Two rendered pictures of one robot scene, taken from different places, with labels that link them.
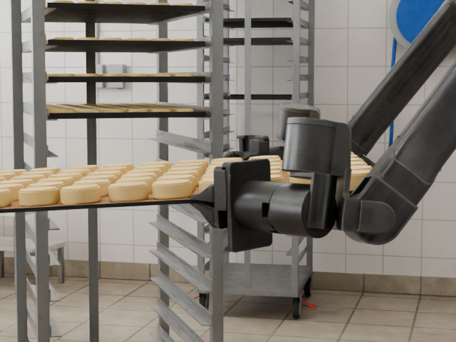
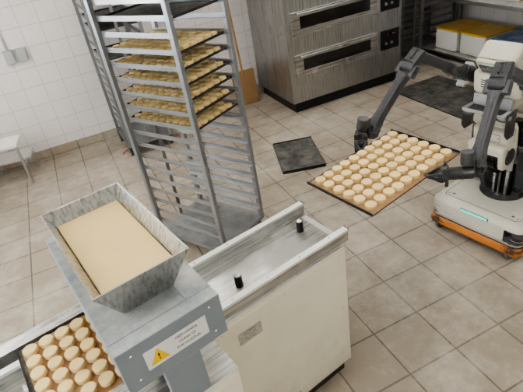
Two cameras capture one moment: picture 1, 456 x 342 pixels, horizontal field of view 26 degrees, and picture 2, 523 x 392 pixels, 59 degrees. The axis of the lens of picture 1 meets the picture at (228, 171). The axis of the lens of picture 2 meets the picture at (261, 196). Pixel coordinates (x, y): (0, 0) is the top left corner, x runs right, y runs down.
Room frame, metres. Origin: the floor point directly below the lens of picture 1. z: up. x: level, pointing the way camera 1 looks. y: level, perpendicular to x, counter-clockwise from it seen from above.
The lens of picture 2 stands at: (0.19, 1.59, 2.12)
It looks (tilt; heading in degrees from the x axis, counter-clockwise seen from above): 33 degrees down; 326
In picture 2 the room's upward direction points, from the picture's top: 10 degrees counter-clockwise
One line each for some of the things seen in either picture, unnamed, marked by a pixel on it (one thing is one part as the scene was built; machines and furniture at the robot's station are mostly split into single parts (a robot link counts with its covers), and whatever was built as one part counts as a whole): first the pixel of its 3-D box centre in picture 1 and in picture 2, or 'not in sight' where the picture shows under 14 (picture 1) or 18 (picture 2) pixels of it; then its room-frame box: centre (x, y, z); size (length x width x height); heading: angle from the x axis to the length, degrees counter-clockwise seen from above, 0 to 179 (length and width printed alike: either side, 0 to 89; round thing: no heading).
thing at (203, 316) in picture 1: (177, 294); (218, 167); (2.83, 0.15, 0.51); 0.64 x 0.03 x 0.03; 17
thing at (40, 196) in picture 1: (39, 196); (388, 192); (1.23, 0.24, 0.99); 0.05 x 0.05 x 0.02
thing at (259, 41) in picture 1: (258, 41); (109, 22); (4.89, -0.15, 1.32); 0.60 x 0.40 x 0.01; 169
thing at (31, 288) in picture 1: (41, 303); (183, 195); (2.72, 0.52, 0.51); 0.64 x 0.03 x 0.03; 17
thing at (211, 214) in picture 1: (220, 193); (434, 173); (1.16, 0.01, 1.00); 0.09 x 0.07 x 0.07; 43
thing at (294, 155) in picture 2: not in sight; (297, 154); (3.20, -0.95, 0.02); 0.60 x 0.40 x 0.03; 148
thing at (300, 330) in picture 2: not in sight; (269, 327); (1.45, 0.82, 0.45); 0.70 x 0.34 x 0.90; 87
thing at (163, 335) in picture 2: not in sight; (135, 299); (1.47, 1.33, 1.01); 0.72 x 0.33 x 0.34; 177
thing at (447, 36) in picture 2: not in sight; (459, 35); (3.30, -3.84, 0.36); 0.46 x 0.38 x 0.26; 74
